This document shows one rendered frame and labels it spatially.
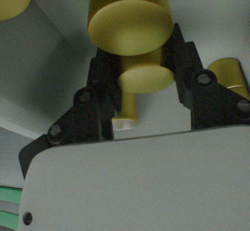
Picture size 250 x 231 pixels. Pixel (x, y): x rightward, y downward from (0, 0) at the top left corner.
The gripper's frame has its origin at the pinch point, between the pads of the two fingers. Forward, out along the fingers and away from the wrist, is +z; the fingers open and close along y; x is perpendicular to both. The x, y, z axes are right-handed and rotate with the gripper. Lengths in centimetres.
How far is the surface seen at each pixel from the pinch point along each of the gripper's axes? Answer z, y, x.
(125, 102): 2.3, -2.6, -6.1
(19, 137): 5.8, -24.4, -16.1
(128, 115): 1.1, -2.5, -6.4
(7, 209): -6.8, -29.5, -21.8
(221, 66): 4.1, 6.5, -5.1
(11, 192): -3.5, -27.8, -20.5
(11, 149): 3.6, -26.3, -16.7
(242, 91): 1.5, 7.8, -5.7
